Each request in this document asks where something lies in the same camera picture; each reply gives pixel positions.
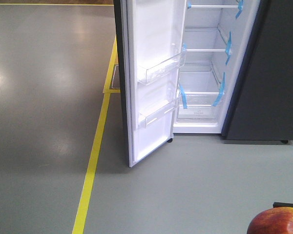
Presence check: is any lower clear door bin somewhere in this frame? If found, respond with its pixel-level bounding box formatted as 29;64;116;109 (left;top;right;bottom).
138;95;180;128

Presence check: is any grey fridge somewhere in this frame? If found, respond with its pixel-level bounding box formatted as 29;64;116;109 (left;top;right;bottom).
113;0;293;169

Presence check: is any blue tape on drawer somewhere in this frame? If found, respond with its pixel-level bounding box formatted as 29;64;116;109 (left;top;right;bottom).
179;83;188;109

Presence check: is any middle clear door bin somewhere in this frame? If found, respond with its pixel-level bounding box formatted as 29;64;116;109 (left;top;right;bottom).
137;47;187;85

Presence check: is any clear door bin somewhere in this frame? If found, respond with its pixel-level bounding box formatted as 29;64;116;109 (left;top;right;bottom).
138;95;180;128
137;47;187;85

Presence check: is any clear crisper drawer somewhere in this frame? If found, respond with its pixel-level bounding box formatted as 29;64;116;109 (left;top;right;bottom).
176;91;222;123

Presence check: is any blue tape strip lower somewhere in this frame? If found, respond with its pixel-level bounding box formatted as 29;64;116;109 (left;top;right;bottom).
212;72;226;107

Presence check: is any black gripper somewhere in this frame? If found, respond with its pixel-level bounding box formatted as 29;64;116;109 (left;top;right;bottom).
272;202;293;208

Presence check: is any red yellow apple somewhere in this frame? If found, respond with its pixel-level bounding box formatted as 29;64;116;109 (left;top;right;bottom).
247;207;293;234

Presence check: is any blue tape strip middle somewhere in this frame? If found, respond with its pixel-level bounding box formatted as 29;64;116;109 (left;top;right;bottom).
225;32;232;65

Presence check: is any blue tape strip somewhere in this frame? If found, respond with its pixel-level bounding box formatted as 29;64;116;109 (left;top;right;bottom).
225;32;232;65
235;0;244;20
212;72;226;107

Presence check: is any fridge door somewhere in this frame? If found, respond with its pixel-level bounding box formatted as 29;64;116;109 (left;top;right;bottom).
114;0;187;167

